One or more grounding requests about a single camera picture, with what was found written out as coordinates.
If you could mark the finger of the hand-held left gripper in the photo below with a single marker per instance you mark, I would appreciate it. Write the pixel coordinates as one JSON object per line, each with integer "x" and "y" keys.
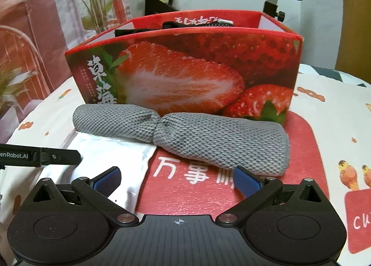
{"x": 62, "y": 156}

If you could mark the wooden door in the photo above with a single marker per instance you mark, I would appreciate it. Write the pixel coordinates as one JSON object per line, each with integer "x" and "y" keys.
{"x": 355, "y": 19}

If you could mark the small green leafy plant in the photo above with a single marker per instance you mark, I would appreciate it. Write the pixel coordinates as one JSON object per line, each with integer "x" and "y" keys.
{"x": 13, "y": 83}

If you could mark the red strawberry print box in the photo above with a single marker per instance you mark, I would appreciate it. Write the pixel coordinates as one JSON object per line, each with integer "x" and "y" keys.
{"x": 185, "y": 74}

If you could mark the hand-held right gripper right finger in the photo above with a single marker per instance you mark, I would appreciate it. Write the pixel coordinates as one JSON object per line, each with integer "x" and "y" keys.
{"x": 246, "y": 180}

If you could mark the grey knitted cloth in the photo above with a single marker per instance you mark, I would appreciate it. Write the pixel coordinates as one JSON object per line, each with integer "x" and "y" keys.
{"x": 214, "y": 141}

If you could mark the white foil pouch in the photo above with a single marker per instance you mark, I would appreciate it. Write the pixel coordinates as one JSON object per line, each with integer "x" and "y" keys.
{"x": 116, "y": 156}

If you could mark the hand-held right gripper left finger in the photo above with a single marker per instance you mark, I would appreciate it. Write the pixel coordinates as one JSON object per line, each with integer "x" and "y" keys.
{"x": 107, "y": 180}

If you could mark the red white printed wall cloth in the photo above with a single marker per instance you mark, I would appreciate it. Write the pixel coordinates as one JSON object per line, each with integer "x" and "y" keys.
{"x": 34, "y": 37}

